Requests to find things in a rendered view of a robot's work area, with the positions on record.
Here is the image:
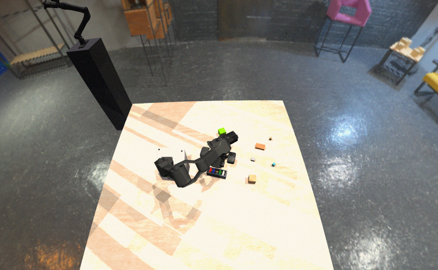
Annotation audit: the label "green cube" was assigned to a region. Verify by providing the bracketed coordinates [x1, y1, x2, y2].
[218, 128, 226, 136]

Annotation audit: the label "orange rectangular block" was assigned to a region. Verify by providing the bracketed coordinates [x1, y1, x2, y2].
[255, 143, 265, 150]

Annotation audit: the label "brown cube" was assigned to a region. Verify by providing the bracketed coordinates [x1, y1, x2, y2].
[248, 174, 256, 184]

